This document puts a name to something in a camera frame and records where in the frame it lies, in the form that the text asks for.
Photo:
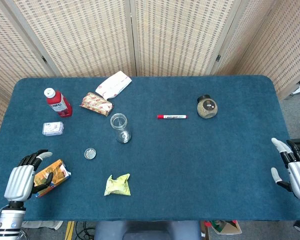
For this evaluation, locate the red NFC juice bottle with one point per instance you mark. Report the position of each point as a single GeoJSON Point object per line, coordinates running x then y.
{"type": "Point", "coordinates": [60, 106]}

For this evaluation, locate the red whiteboard marker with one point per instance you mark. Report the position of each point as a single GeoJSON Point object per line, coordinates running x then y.
{"type": "Point", "coordinates": [173, 116]}

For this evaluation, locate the clear purple tissue pack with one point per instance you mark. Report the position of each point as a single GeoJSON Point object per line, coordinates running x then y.
{"type": "Point", "coordinates": [52, 128]}

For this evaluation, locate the yellow green snack bag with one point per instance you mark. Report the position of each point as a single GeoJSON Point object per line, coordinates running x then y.
{"type": "Point", "coordinates": [117, 186]}

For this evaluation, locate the clear glass jar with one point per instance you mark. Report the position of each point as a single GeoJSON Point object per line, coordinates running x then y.
{"type": "Point", "coordinates": [121, 127]}

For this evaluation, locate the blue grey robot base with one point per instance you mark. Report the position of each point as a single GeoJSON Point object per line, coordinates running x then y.
{"type": "Point", "coordinates": [145, 231]}

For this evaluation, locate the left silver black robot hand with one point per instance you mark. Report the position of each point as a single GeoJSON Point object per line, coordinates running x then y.
{"type": "Point", "coordinates": [18, 182]}

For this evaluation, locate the glass spice jar black lid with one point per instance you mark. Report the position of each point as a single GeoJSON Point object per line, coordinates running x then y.
{"type": "Point", "coordinates": [207, 108]}

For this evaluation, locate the white cloth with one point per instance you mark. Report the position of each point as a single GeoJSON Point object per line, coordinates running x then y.
{"type": "Point", "coordinates": [42, 224]}

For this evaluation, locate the metal jar lid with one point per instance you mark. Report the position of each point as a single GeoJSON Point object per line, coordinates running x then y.
{"type": "Point", "coordinates": [90, 153]}

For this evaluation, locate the woven folding screen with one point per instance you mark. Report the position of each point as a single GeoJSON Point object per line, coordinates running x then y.
{"type": "Point", "coordinates": [90, 37]}

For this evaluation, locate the blue carpet table cloth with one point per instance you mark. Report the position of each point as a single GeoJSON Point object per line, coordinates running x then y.
{"type": "Point", "coordinates": [177, 162]}

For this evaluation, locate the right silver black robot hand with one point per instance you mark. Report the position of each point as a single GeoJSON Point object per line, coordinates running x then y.
{"type": "Point", "coordinates": [298, 175]}

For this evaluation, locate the black screen hinge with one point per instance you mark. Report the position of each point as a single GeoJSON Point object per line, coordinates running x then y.
{"type": "Point", "coordinates": [218, 58]}
{"type": "Point", "coordinates": [44, 59]}

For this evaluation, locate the cardboard box with items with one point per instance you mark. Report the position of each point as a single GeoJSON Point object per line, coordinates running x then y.
{"type": "Point", "coordinates": [225, 227]}

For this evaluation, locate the orange blue carton box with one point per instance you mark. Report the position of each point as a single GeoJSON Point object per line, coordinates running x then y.
{"type": "Point", "coordinates": [57, 172]}

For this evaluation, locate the brown red snack package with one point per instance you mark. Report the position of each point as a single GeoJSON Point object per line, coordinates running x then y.
{"type": "Point", "coordinates": [96, 103]}

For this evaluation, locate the white red paper bag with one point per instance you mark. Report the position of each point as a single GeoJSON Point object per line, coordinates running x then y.
{"type": "Point", "coordinates": [113, 83]}

